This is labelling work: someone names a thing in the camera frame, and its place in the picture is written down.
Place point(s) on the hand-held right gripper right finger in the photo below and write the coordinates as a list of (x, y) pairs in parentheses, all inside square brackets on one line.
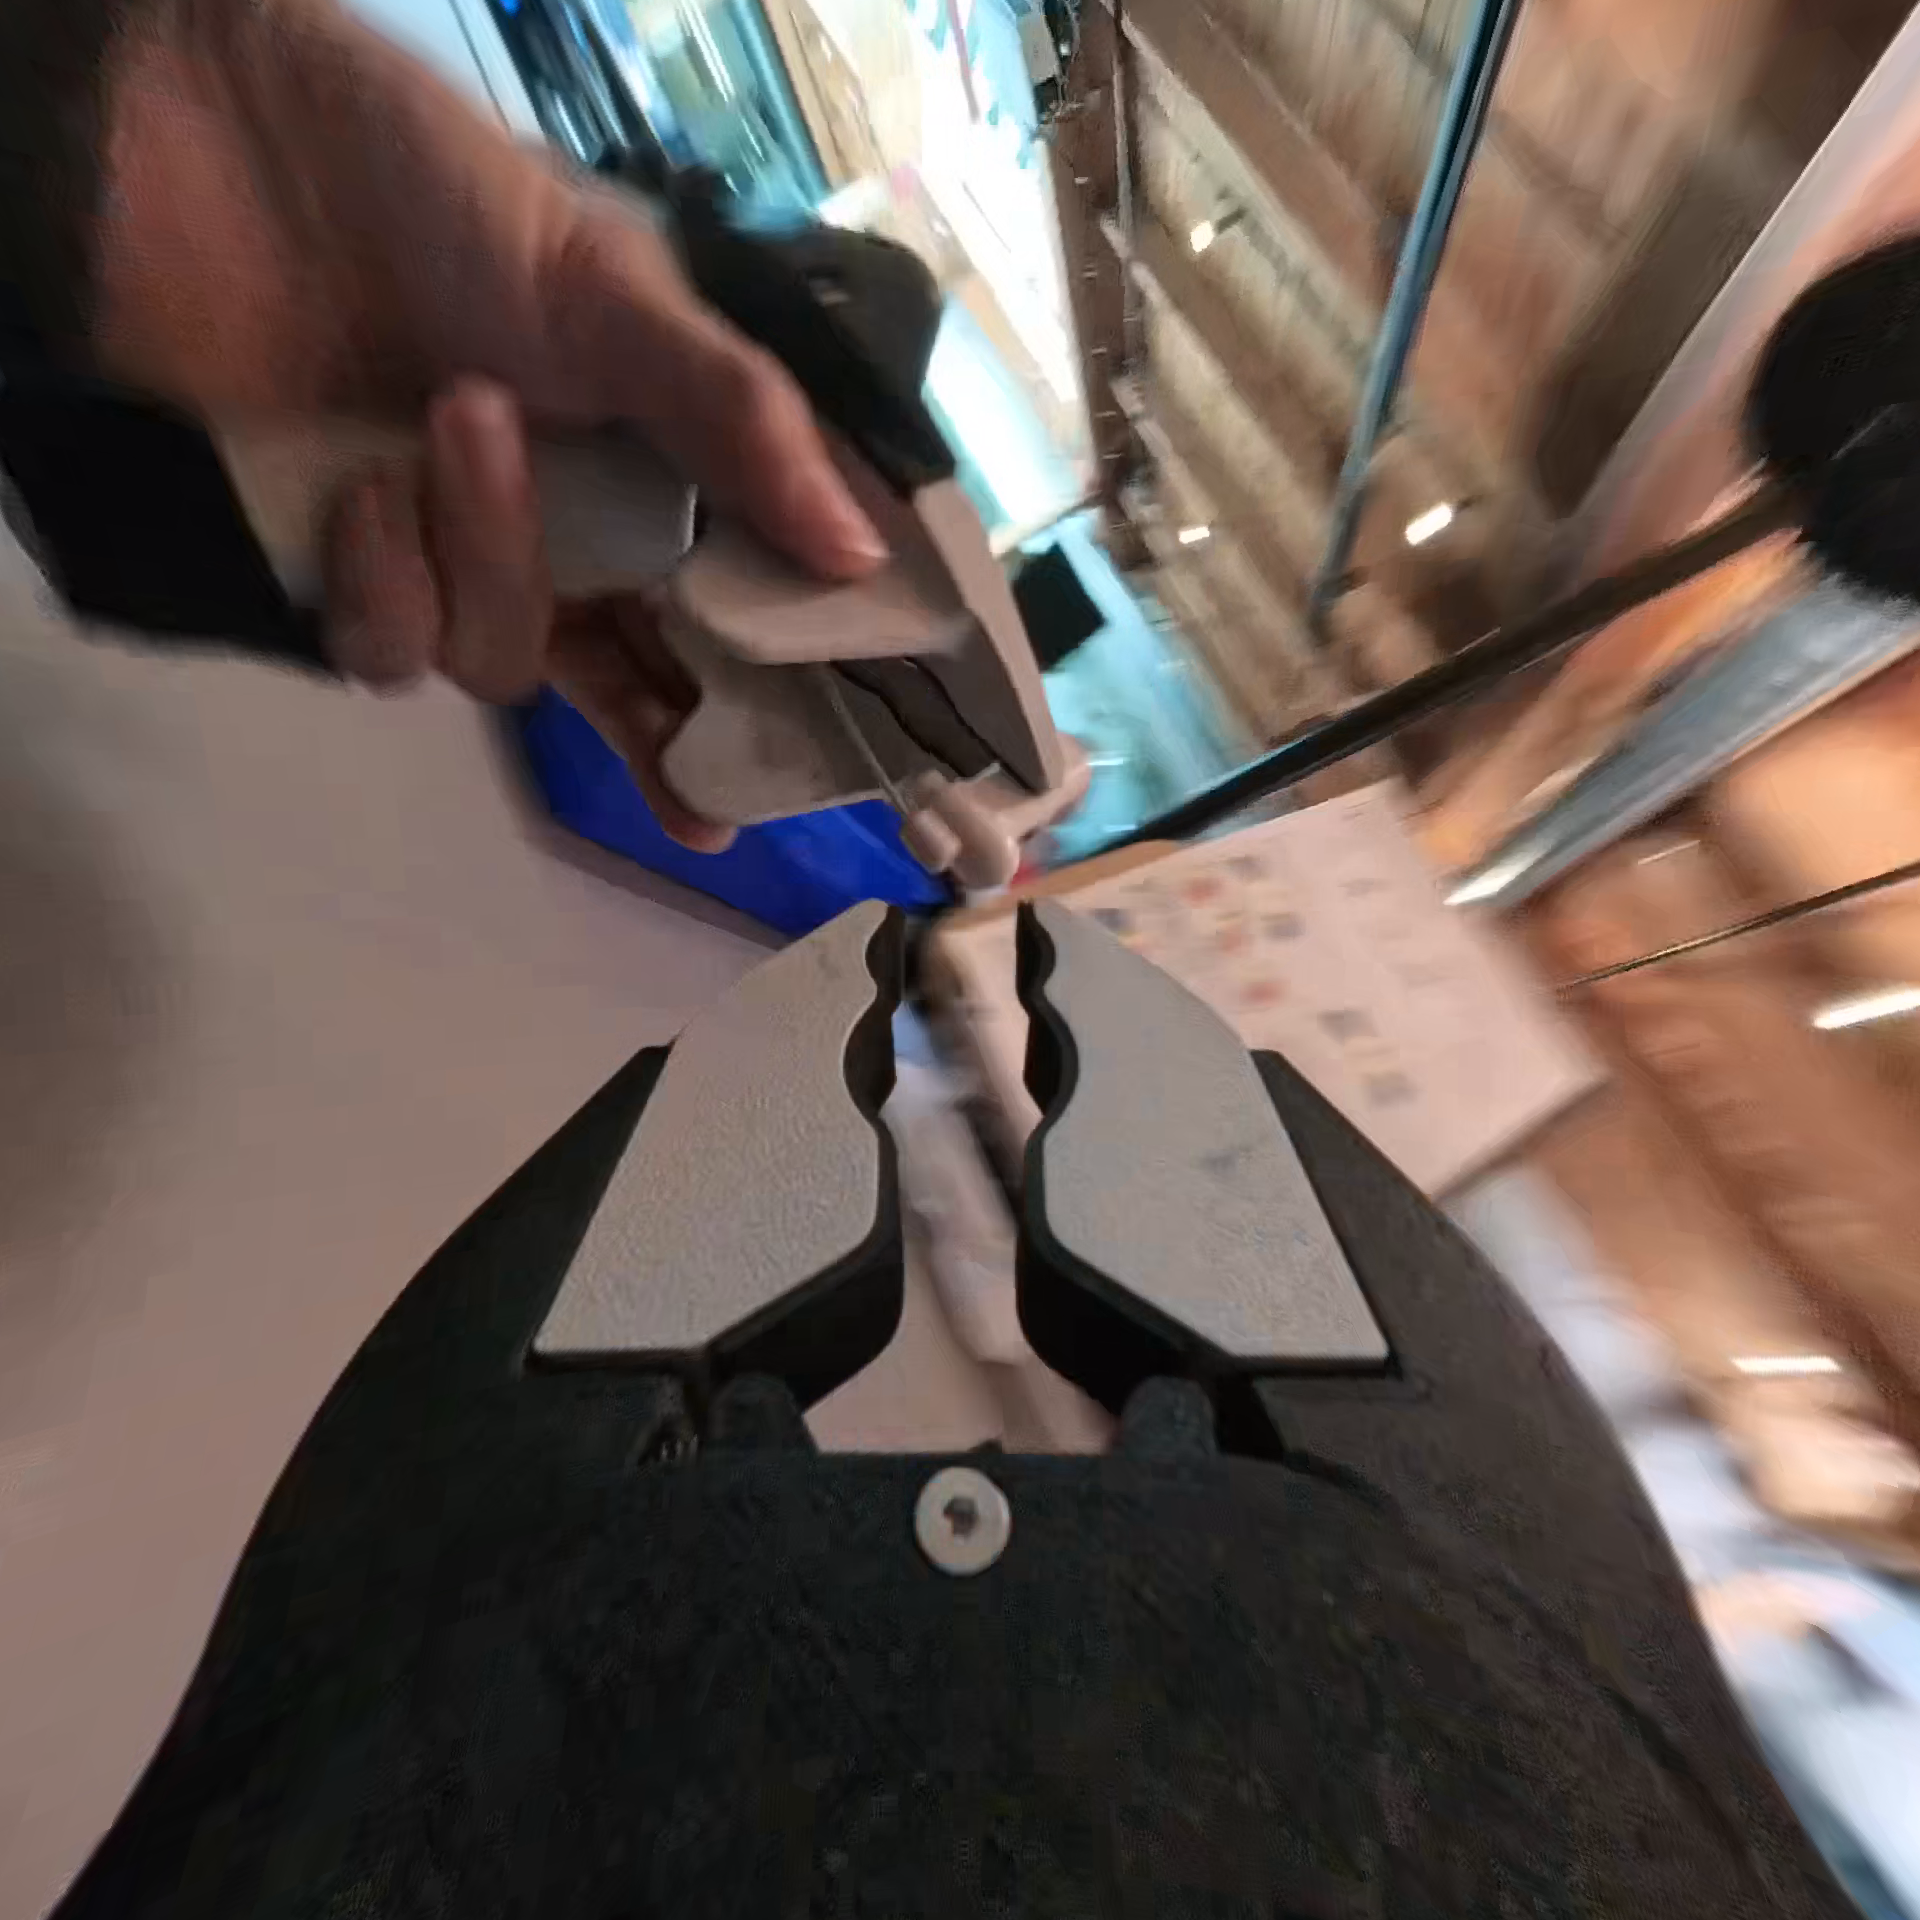
[(1184, 1215)]

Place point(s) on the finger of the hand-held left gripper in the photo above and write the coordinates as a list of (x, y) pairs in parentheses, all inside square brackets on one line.
[(989, 661), (764, 751)]

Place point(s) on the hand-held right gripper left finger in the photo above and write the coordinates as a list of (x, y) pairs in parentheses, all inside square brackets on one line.
[(721, 1201)]

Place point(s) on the instruction sheet board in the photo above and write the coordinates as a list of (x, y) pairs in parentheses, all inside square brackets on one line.
[(1320, 991)]

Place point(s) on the black pole with round head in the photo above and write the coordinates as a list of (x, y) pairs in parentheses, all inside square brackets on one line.
[(1845, 406)]

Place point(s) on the person's left hand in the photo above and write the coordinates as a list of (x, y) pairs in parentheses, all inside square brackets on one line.
[(421, 255)]

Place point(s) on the blue plastic bin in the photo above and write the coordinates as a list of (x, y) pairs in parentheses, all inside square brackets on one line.
[(779, 869)]

